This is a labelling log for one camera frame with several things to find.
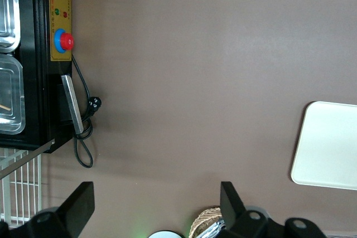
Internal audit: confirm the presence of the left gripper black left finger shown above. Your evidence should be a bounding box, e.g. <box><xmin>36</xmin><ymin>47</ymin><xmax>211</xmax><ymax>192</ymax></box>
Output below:
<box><xmin>57</xmin><ymin>181</ymin><xmax>95</xmax><ymax>238</ymax></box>

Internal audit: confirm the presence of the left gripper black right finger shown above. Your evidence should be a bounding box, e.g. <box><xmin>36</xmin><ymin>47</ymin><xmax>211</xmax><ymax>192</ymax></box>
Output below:
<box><xmin>220</xmin><ymin>181</ymin><xmax>247</xmax><ymax>230</ymax></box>

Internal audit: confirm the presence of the cream plastic tray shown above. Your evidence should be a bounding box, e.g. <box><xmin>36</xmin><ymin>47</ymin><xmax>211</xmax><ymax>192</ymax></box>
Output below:
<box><xmin>290</xmin><ymin>100</ymin><xmax>357</xmax><ymax>191</ymax></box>

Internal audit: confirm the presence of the light tan wicker basket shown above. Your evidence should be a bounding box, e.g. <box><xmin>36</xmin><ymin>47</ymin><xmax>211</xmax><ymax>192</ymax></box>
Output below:
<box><xmin>189</xmin><ymin>207</ymin><xmax>224</xmax><ymax>238</ymax></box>

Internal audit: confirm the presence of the grey metal strip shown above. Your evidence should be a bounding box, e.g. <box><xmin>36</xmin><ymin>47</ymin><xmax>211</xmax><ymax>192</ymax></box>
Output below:
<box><xmin>0</xmin><ymin>138</ymin><xmax>56</xmax><ymax>180</ymax></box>

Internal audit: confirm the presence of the silver metal bar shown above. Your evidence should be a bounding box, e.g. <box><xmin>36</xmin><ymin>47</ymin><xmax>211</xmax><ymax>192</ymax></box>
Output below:
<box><xmin>60</xmin><ymin>75</ymin><xmax>85</xmax><ymax>135</ymax></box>

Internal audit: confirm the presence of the brown table covering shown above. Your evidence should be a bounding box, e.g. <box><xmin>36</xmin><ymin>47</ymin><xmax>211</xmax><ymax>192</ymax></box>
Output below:
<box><xmin>38</xmin><ymin>0</ymin><xmax>357</xmax><ymax>238</ymax></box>

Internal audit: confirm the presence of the black machine yellow control panel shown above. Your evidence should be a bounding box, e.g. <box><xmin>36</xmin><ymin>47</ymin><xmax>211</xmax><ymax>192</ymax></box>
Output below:
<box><xmin>0</xmin><ymin>0</ymin><xmax>75</xmax><ymax>154</ymax></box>

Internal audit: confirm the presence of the steel rectangular container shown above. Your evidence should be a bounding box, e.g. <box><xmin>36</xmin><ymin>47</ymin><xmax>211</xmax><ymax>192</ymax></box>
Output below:
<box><xmin>0</xmin><ymin>0</ymin><xmax>22</xmax><ymax>54</ymax></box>
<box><xmin>0</xmin><ymin>53</ymin><xmax>26</xmax><ymax>134</ymax></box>

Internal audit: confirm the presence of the white wire basket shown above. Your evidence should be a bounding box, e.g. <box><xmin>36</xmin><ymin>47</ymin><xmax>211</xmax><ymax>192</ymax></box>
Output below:
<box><xmin>0</xmin><ymin>148</ymin><xmax>43</xmax><ymax>226</ymax></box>

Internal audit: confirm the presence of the black power cable with plug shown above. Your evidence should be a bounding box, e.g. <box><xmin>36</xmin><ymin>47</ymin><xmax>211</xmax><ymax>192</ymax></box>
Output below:
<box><xmin>71</xmin><ymin>54</ymin><xmax>103</xmax><ymax>169</ymax></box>

